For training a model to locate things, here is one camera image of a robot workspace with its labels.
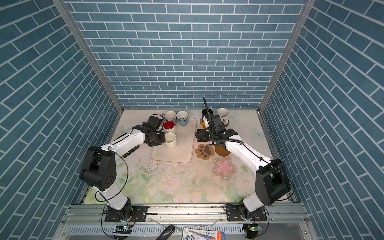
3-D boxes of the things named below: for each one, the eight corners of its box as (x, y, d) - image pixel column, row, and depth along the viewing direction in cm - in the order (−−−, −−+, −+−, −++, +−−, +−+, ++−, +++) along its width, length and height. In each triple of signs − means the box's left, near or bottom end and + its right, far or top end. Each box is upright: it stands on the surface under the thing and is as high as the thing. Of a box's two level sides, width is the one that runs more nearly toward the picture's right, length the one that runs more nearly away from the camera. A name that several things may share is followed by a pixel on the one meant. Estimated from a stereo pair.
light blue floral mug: (177, 128, 110) (175, 119, 103) (178, 119, 116) (176, 110, 108) (187, 128, 110) (186, 119, 103) (188, 119, 116) (187, 110, 108)
